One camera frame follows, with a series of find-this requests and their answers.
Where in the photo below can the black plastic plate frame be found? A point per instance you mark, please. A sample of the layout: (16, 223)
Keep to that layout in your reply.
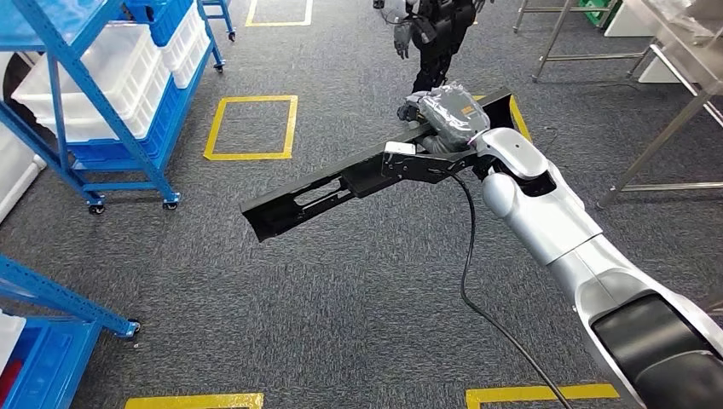
(271, 217)

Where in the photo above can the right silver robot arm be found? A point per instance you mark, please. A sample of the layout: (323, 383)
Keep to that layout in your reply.
(542, 214)

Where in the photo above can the blue metal shelf rack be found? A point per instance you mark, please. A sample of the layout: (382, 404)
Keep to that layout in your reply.
(56, 290)
(226, 22)
(97, 96)

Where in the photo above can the yellow floor tape square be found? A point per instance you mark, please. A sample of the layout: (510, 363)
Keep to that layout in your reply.
(519, 118)
(536, 392)

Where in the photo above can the black humanoid robot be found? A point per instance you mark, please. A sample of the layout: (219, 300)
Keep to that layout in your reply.
(440, 34)

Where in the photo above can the white plastic crate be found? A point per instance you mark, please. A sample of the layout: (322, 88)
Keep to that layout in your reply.
(181, 45)
(149, 121)
(195, 70)
(8, 338)
(124, 62)

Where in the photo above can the blue plastic crate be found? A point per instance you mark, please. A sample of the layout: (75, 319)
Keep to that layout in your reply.
(164, 22)
(96, 151)

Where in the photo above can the green plastic crate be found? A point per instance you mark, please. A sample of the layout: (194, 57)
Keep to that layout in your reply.
(599, 11)

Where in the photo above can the cluttered steel table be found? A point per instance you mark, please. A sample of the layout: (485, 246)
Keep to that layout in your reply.
(695, 56)

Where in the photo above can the clear plastic bag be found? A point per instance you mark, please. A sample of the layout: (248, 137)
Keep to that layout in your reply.
(689, 14)

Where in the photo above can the red flat item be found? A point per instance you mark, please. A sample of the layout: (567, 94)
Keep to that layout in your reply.
(7, 381)

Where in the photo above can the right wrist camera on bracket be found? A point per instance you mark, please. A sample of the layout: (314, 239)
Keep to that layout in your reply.
(400, 148)

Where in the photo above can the bare steel table frame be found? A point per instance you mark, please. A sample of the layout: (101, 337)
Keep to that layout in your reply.
(551, 39)

